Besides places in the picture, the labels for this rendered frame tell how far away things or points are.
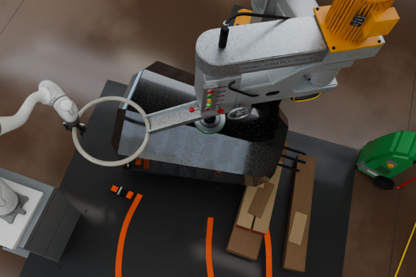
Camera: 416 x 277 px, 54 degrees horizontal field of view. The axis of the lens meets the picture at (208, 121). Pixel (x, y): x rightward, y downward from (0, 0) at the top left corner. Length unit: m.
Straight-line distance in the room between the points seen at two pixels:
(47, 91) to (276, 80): 1.30
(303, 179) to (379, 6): 1.92
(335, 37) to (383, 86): 2.27
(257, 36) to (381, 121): 2.32
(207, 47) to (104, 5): 2.58
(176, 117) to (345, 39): 1.15
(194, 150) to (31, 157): 1.56
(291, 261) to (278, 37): 1.89
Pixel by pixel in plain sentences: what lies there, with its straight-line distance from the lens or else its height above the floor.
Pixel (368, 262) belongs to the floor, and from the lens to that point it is 3.72.
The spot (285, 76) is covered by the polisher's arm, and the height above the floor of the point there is 1.47.
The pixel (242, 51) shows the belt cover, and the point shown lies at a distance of 2.03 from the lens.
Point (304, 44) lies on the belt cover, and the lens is 2.12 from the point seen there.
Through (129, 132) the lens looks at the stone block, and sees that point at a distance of 2.88.
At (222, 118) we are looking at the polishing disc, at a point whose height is 0.88.
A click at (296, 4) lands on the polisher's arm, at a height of 1.50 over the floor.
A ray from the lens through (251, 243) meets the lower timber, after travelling 3.31.
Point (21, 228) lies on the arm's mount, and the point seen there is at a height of 0.84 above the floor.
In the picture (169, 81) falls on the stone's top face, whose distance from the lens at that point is 2.92.
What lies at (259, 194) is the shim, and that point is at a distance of 3.29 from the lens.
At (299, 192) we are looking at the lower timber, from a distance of 3.51.
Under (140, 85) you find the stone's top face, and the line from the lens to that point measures 2.91.
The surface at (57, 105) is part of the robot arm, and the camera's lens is 2.48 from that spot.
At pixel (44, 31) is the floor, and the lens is 4.41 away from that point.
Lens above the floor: 3.37
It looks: 65 degrees down
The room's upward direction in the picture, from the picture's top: 9 degrees clockwise
